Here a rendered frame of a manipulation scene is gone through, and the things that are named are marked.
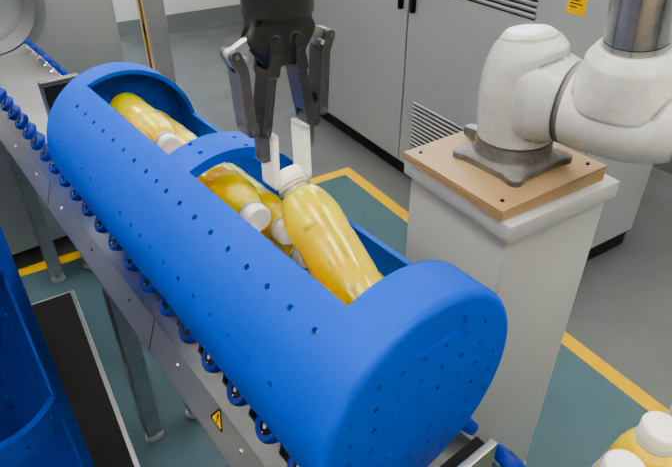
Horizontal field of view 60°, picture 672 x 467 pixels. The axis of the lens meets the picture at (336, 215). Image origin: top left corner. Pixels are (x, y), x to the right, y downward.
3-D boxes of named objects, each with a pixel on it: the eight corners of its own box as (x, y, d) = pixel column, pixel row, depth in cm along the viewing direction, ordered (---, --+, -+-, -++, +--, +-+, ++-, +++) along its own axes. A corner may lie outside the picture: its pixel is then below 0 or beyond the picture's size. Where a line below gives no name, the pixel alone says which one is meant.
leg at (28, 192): (63, 273, 252) (19, 142, 217) (67, 279, 249) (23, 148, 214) (49, 278, 249) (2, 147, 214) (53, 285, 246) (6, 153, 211)
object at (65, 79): (91, 127, 159) (77, 72, 151) (96, 132, 157) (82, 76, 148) (53, 137, 154) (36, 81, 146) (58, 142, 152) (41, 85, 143)
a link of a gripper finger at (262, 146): (269, 121, 64) (245, 127, 63) (271, 161, 67) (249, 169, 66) (261, 116, 65) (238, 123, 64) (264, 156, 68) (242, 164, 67)
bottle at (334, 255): (353, 330, 71) (279, 202, 75) (402, 300, 69) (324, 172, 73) (338, 337, 64) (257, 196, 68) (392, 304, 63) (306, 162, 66)
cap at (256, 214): (246, 231, 83) (253, 237, 82) (237, 212, 81) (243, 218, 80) (267, 215, 85) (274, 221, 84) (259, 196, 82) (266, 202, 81)
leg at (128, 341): (159, 425, 188) (119, 275, 154) (167, 437, 185) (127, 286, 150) (142, 434, 185) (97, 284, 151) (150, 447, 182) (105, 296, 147)
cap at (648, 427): (629, 432, 61) (634, 421, 60) (651, 415, 63) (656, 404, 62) (664, 460, 58) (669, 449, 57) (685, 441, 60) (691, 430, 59)
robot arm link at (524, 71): (500, 111, 130) (512, 10, 118) (579, 133, 119) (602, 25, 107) (459, 136, 120) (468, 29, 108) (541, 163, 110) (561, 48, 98)
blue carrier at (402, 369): (189, 173, 135) (177, 50, 120) (486, 425, 78) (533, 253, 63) (61, 209, 120) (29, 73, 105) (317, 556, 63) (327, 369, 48)
